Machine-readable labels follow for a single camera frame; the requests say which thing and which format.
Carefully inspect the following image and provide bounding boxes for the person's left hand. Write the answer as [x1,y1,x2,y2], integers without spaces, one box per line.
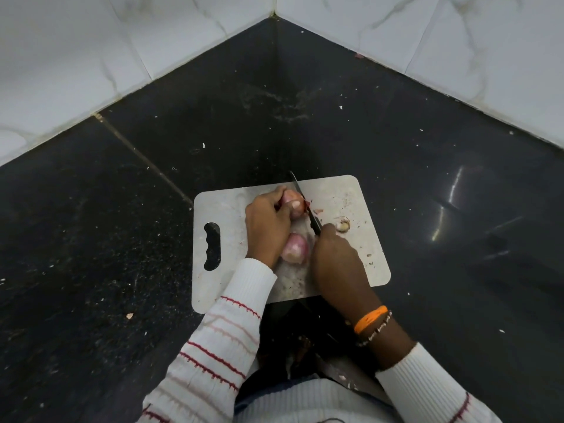
[244,185,305,270]

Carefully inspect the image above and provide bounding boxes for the person's right hand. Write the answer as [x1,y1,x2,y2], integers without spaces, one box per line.
[310,223,384,324]

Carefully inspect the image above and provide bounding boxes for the beaded bracelet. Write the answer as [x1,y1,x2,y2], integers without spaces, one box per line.
[355,310,393,348]

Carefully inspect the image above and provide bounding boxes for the orange thread wristband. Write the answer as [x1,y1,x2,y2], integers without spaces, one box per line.
[353,305,390,335]

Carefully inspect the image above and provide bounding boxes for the steel cutting board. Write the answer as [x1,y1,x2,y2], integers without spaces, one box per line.
[191,174,392,314]

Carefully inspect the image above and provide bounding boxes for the black handled kitchen knife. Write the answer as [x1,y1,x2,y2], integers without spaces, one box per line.
[289,171,323,237]

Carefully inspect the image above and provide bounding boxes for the blue denim trousers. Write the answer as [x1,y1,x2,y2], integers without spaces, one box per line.
[233,375,397,423]

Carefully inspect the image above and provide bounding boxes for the person's right forearm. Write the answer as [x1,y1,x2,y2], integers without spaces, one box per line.
[352,310,503,423]

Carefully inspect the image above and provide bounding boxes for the purple onion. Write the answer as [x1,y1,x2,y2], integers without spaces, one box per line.
[281,233,311,265]
[280,189,307,216]

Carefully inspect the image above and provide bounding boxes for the person's left forearm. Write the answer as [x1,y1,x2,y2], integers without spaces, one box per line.
[137,257,278,423]

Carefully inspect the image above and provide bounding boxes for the white red striped sweater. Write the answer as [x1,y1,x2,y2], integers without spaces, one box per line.
[233,378,397,423]

